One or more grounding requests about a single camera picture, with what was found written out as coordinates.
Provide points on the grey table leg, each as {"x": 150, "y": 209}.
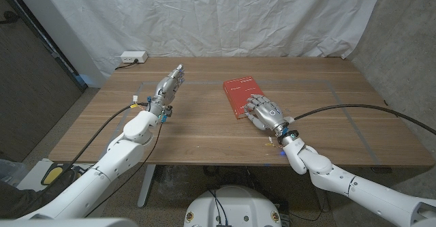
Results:
{"x": 146, "y": 186}
{"x": 323, "y": 203}

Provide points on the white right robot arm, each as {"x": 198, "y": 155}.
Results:
{"x": 340, "y": 179}

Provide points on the white floor board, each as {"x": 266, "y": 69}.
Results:
{"x": 30, "y": 177}

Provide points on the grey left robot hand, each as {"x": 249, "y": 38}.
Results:
{"x": 166, "y": 90}

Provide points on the red book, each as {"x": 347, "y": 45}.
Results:
{"x": 238, "y": 87}

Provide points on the white power strip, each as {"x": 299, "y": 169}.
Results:
{"x": 134, "y": 56}

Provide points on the clear plastic bin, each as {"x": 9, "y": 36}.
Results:
{"x": 10, "y": 172}

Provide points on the yellow black foot pedal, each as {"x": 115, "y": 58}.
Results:
{"x": 51, "y": 176}

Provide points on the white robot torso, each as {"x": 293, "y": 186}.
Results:
{"x": 238, "y": 206}

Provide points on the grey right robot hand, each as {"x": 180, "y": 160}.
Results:
{"x": 269, "y": 114}

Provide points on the person in black clothes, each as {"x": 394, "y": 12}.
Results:
{"x": 17, "y": 199}

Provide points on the white backdrop cloth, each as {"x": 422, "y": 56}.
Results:
{"x": 218, "y": 15}

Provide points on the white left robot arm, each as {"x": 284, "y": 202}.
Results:
{"x": 98, "y": 176}

